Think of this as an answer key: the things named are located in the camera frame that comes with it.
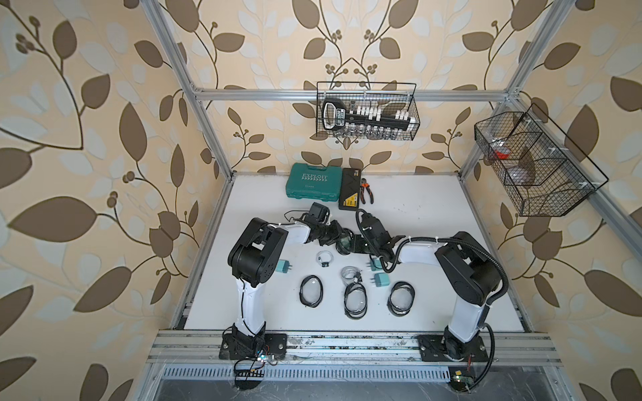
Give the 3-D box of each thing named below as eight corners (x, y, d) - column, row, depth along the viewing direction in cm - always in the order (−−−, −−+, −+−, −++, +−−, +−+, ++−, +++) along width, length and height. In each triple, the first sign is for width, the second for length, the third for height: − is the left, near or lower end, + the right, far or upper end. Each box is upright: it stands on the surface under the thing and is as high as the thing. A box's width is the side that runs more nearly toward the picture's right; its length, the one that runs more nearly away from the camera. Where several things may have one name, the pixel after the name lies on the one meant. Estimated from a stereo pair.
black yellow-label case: (338, 209, 110) (338, 206, 108) (342, 170, 125) (342, 167, 123) (359, 210, 109) (359, 207, 107) (360, 172, 124) (360, 169, 123)
